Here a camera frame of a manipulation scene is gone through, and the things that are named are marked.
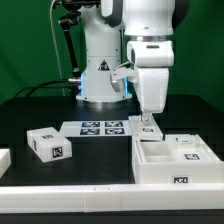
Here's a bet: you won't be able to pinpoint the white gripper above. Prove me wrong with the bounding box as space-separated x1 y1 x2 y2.
127 41 174 125

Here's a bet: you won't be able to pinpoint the white cabinet door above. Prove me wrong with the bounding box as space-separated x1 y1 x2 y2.
129 116 163 141
165 134 219 163

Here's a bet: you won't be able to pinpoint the white cabinet body box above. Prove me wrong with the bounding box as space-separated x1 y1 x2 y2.
132 137 224 184

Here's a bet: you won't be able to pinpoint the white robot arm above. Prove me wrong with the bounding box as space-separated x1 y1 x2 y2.
77 0 190 125

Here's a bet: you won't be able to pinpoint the white cabinet top block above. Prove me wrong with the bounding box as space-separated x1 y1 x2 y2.
27 127 72 162

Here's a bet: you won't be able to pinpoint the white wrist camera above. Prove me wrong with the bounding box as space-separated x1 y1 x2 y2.
110 62 138 92

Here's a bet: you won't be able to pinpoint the white marker base plate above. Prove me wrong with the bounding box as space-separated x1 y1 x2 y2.
60 120 132 137

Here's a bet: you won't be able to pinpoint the white front fence rail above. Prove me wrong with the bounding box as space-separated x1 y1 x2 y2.
0 183 224 213

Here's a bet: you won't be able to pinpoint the white fence rail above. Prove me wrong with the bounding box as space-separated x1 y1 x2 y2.
0 183 224 213
0 149 11 178

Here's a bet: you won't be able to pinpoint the black cables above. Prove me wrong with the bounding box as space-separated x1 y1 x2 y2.
13 77 82 98

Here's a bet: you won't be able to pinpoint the white left fence rail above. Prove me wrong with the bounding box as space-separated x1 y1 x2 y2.
0 149 11 178

